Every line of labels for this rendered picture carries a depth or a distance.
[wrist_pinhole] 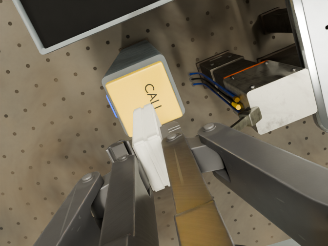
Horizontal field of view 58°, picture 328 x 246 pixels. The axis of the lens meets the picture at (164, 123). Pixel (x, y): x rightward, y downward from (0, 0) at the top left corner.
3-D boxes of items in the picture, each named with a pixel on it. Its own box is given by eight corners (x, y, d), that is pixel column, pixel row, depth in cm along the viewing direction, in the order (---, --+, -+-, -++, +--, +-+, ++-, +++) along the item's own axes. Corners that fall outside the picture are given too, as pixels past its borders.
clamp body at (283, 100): (235, 75, 77) (318, 113, 42) (194, 92, 77) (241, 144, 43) (227, 48, 75) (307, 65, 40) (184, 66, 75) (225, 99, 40)
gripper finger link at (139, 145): (167, 188, 16) (153, 193, 16) (157, 141, 22) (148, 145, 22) (145, 140, 15) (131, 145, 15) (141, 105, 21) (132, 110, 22)
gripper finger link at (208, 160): (166, 161, 13) (228, 136, 13) (158, 126, 18) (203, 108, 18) (178, 187, 14) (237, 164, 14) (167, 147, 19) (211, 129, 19)
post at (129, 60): (159, 66, 74) (190, 114, 32) (131, 78, 74) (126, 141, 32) (147, 37, 72) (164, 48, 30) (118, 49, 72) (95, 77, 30)
